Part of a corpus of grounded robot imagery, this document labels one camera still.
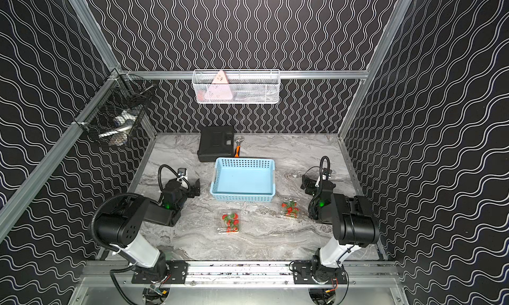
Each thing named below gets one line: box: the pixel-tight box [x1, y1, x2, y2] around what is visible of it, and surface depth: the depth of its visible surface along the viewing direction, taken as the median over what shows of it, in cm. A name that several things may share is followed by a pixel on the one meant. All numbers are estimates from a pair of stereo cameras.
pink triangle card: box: [204, 70, 233, 101], surface depth 92 cm
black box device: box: [196, 125, 234, 163], surface depth 112 cm
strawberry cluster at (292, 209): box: [281, 200, 300, 219], surface depth 92 cm
